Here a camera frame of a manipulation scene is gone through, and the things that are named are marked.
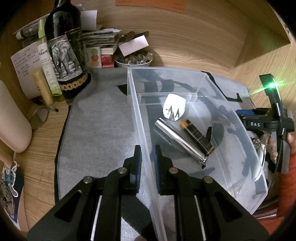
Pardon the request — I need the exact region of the silver metal cylinder tool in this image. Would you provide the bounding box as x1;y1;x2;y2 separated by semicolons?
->
155;118;208;168

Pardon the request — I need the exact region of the brown cylindrical battery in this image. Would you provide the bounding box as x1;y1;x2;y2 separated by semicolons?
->
179;119;215;157

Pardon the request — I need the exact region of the clear plastic storage box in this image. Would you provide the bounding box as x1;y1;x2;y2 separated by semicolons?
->
127;66;269;241

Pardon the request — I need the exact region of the person's right hand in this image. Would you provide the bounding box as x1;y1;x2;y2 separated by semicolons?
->
267;133;296;163

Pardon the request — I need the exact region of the grey mat with black letters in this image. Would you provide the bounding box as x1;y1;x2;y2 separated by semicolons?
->
54;67;273;241

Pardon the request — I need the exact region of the white bowl of stones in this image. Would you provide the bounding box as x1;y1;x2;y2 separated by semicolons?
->
114;51;154;68

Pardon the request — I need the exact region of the white paper card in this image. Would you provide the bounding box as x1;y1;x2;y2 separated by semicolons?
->
118;35;149;56

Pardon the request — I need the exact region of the pink insulated mug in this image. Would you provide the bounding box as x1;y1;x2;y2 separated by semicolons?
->
1;81;32;153

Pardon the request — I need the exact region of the cartoon sticker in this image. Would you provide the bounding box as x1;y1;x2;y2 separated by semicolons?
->
1;161;24;230

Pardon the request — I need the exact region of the yellow lip balm tube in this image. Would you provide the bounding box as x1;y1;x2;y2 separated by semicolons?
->
32;68;54;105

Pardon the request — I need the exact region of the green slim tube bottle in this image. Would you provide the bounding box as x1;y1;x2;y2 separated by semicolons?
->
37;19;62;97

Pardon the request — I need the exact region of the orange sticky note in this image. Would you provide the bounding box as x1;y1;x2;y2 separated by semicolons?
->
115;0;186;14

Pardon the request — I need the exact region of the handwritten white note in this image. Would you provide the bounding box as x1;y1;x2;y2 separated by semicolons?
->
11;42;42;99

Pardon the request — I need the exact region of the dark wine bottle elephant label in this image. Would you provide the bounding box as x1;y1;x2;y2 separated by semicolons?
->
45;1;90;102

